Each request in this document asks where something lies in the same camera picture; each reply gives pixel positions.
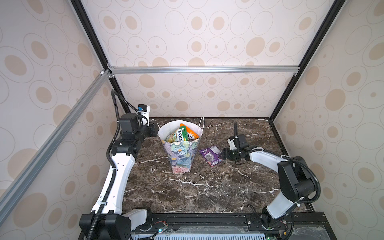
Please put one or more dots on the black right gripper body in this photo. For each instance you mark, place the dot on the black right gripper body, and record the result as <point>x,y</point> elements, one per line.
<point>233,155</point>

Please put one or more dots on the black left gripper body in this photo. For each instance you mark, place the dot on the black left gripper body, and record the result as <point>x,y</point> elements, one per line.
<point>144,130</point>

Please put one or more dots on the purple pink snack bag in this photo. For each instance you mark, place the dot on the purple pink snack bag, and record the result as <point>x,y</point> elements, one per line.
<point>211,155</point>

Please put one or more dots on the green spring tea snack bag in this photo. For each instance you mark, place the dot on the green spring tea snack bag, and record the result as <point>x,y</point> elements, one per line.
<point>179,135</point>

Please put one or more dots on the floral paper bag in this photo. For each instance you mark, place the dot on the floral paper bag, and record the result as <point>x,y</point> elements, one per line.
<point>181,154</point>

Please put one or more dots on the orange snack bag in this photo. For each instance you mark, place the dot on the orange snack bag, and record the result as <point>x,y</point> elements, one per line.
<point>190,133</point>

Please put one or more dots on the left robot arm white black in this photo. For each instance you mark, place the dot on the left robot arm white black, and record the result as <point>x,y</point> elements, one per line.
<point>117,171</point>

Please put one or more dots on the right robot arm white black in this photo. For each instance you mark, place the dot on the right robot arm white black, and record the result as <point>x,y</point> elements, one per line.
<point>298,183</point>

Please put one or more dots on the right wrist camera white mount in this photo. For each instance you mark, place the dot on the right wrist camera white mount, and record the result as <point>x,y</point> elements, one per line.
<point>232,143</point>

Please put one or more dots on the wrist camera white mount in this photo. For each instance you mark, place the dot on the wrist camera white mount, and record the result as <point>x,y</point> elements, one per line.
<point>144,111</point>
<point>232,143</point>

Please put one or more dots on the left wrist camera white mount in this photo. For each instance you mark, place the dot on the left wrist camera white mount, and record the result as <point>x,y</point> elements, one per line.
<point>144,111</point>

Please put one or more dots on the silver aluminium rail back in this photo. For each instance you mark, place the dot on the silver aluminium rail back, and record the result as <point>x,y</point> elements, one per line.
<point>211,70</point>

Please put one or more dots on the silver aluminium rail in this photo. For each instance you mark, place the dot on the silver aluminium rail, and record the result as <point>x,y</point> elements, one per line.
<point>211,70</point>
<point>21,184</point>

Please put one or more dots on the silver aluminium rail left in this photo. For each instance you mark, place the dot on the silver aluminium rail left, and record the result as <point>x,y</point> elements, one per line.
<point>21,184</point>

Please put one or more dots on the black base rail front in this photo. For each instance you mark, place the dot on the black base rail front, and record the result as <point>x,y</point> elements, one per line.
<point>233,226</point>

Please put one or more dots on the black corner frame post left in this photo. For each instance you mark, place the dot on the black corner frame post left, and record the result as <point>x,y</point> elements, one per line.
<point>97,47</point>

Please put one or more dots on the black corner frame post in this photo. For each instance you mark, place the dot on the black corner frame post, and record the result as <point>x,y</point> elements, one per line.
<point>97,47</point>
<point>313,47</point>

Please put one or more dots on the black corner frame post right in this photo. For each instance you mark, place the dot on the black corner frame post right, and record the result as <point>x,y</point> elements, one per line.
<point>313,47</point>

